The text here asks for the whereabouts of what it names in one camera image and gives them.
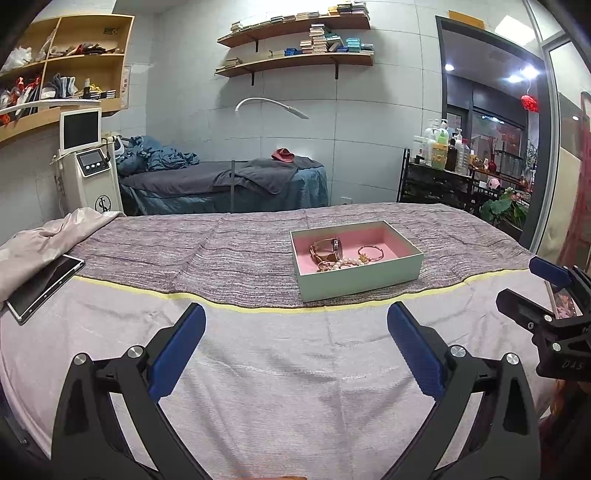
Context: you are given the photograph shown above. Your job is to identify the pile of folded clothes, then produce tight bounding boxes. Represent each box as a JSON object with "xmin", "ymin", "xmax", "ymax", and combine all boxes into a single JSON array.
[{"xmin": 44, "ymin": 74, "xmax": 79, "ymax": 99}]

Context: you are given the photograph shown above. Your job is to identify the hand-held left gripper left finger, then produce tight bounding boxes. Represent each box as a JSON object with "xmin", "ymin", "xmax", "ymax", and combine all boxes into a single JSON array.
[{"xmin": 51, "ymin": 302, "xmax": 207, "ymax": 480}]

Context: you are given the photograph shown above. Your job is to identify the white beauty machine with screen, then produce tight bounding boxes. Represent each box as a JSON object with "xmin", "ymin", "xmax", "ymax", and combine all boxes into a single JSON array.
[{"xmin": 51, "ymin": 107, "xmax": 124, "ymax": 214}]

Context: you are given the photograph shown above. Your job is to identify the green potted plant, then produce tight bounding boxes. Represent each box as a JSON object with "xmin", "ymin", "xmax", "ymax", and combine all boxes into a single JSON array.
[{"xmin": 480, "ymin": 187, "xmax": 529, "ymax": 229}]

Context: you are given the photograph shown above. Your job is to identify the white pearl bracelet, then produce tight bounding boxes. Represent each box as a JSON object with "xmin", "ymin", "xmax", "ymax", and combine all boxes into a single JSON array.
[{"xmin": 318, "ymin": 258, "xmax": 362, "ymax": 273}]

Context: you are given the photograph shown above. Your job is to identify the person's right forearm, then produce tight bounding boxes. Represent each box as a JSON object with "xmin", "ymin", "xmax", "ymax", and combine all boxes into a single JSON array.
[{"xmin": 538, "ymin": 378, "xmax": 591, "ymax": 480}]

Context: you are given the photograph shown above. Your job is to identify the crumpled blue blanket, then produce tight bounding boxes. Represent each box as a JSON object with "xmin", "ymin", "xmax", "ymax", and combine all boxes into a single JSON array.
[{"xmin": 117, "ymin": 136, "xmax": 201, "ymax": 175}]

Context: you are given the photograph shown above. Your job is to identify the jewelry box with pink lining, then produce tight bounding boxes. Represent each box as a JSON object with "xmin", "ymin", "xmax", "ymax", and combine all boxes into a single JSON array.
[{"xmin": 290, "ymin": 220, "xmax": 424, "ymax": 303}]

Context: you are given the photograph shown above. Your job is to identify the row of small boxes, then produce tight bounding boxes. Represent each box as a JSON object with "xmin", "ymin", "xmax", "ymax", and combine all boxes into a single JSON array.
[{"xmin": 228, "ymin": 2, "xmax": 370, "ymax": 33}]

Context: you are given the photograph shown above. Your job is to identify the tablet computer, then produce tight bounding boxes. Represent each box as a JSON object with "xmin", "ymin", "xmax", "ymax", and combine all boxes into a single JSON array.
[{"xmin": 6, "ymin": 254, "xmax": 87, "ymax": 322}]

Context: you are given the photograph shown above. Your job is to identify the white arc floor lamp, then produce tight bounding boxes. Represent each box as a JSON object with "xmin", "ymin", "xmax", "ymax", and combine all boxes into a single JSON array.
[
  {"xmin": 0, "ymin": 99, "xmax": 77, "ymax": 117},
  {"xmin": 231, "ymin": 97, "xmax": 310, "ymax": 213}
]

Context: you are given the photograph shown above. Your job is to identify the pink satin cloth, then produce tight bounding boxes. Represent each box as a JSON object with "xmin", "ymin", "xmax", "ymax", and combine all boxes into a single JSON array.
[{"xmin": 0, "ymin": 208, "xmax": 126, "ymax": 303}]

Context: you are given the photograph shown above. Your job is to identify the striped purple grey blanket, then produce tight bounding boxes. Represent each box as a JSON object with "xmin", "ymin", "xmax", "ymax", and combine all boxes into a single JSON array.
[{"xmin": 69, "ymin": 202, "xmax": 539, "ymax": 309}]

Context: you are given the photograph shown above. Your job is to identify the pale sheet with yellow trim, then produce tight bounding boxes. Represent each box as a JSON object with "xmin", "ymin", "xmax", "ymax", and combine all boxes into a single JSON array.
[{"xmin": 0, "ymin": 272, "xmax": 555, "ymax": 480}]

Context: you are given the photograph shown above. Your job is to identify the wooden wall cabinet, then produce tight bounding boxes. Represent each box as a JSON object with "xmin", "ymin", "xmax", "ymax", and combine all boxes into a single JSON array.
[{"xmin": 0, "ymin": 14, "xmax": 136, "ymax": 144}]

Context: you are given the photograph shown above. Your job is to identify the group of bottles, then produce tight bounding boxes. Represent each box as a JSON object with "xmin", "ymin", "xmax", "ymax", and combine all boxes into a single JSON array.
[{"xmin": 412, "ymin": 119, "xmax": 476, "ymax": 176}]

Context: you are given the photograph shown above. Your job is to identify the black trolley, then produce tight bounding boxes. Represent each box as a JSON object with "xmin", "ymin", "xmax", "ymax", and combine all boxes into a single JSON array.
[{"xmin": 397, "ymin": 148, "xmax": 481, "ymax": 215}]

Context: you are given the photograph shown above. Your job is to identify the white plastic bag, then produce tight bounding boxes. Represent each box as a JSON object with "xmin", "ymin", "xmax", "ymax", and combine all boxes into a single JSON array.
[{"xmin": 0, "ymin": 46, "xmax": 33, "ymax": 72}]

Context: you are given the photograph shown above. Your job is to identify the white machine handpiece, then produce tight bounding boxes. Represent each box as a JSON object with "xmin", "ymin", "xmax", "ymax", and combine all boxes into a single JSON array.
[{"xmin": 104, "ymin": 134, "xmax": 127, "ymax": 160}]

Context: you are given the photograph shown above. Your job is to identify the wooden wall shelf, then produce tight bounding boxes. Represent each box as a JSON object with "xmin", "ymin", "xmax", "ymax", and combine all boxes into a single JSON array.
[
  {"xmin": 215, "ymin": 52, "xmax": 375, "ymax": 87},
  {"xmin": 217, "ymin": 16, "xmax": 371, "ymax": 51}
]

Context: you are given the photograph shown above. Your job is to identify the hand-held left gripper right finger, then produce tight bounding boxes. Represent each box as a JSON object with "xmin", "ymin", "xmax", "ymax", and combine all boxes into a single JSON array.
[{"xmin": 383, "ymin": 302, "xmax": 542, "ymax": 480}]

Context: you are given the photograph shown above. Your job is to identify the massage bed with blue cover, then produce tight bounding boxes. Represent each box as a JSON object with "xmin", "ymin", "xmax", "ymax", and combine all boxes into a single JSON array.
[{"xmin": 117, "ymin": 157, "xmax": 329, "ymax": 215}]

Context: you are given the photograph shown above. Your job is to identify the wall shelves with books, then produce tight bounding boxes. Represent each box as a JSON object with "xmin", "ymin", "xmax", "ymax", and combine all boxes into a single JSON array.
[{"xmin": 225, "ymin": 25, "xmax": 375, "ymax": 65}]

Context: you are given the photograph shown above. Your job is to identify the dark grey towel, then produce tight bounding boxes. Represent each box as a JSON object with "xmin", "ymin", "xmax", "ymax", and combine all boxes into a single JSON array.
[{"xmin": 213, "ymin": 158, "xmax": 315, "ymax": 195}]

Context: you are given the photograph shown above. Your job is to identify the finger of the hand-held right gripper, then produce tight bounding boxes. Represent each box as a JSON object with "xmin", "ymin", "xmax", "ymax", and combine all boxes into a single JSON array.
[
  {"xmin": 495, "ymin": 288, "xmax": 561, "ymax": 342},
  {"xmin": 529, "ymin": 256, "xmax": 591, "ymax": 319}
]

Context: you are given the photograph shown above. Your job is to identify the dark door frame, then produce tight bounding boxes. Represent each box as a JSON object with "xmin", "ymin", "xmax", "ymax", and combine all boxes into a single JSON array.
[{"xmin": 436, "ymin": 16, "xmax": 555, "ymax": 250}]

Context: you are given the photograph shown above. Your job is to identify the rose gold wristwatch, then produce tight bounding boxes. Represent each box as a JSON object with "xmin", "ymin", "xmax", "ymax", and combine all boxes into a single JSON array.
[{"xmin": 309, "ymin": 237, "xmax": 342, "ymax": 266}]

